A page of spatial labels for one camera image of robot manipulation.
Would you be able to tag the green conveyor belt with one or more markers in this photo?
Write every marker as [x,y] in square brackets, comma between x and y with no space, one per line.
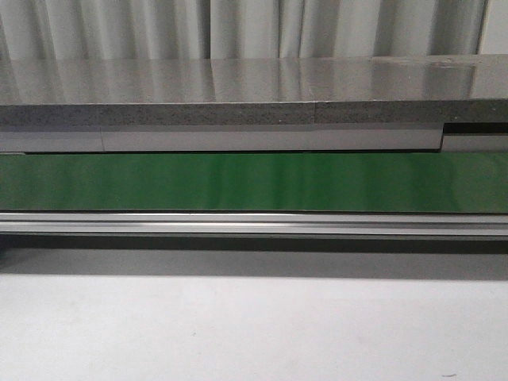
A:
[386,182]

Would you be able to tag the grey stone slab bench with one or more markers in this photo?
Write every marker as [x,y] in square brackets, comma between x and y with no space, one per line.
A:
[292,91]

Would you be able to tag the white pleated curtain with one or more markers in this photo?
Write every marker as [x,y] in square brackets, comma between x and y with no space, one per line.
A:
[61,30]

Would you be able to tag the grey conveyor back rail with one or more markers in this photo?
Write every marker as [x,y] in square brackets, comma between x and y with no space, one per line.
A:
[384,136]

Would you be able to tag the aluminium conveyor front rail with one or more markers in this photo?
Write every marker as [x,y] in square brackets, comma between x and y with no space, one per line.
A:
[271,224]

